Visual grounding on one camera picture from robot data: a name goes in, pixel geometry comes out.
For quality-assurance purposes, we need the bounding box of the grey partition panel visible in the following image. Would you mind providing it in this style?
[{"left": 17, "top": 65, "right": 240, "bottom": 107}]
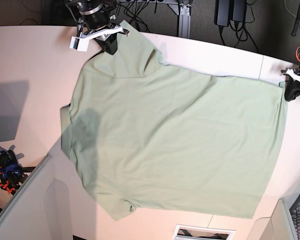
[
  {"left": 247, "top": 199, "right": 298, "bottom": 240},
  {"left": 0, "top": 154, "right": 53, "bottom": 240}
]

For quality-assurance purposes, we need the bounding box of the grey partition panel right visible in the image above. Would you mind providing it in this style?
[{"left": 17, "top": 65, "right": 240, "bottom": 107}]
[{"left": 247, "top": 199, "right": 298, "bottom": 240}]

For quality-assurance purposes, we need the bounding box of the aluminium frame post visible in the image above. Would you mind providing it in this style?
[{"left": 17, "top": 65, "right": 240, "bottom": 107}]
[{"left": 178, "top": 4, "right": 191, "bottom": 39}]

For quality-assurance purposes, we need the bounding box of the grey partition panel left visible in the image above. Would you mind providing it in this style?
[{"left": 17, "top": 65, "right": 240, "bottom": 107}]
[{"left": 0, "top": 154, "right": 53, "bottom": 240}]

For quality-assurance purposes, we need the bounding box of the black blue orange clamp tool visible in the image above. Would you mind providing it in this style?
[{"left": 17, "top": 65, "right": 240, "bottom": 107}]
[{"left": 0, "top": 150, "right": 23, "bottom": 196}]

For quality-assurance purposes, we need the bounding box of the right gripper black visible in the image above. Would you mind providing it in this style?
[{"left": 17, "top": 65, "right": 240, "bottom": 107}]
[{"left": 80, "top": 7, "right": 118, "bottom": 55}]

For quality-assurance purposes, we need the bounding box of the black power adapter pair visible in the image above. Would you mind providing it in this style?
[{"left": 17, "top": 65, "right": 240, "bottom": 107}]
[{"left": 214, "top": 0, "right": 248, "bottom": 27}]

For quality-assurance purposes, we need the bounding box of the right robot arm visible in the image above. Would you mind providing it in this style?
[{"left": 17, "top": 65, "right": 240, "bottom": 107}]
[{"left": 65, "top": 0, "right": 123, "bottom": 55}]

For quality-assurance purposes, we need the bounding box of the light green T-shirt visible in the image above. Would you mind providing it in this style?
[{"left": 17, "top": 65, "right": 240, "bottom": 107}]
[{"left": 60, "top": 21, "right": 287, "bottom": 220}]

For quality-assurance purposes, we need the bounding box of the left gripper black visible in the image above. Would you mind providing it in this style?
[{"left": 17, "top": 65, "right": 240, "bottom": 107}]
[{"left": 284, "top": 65, "right": 300, "bottom": 102}]

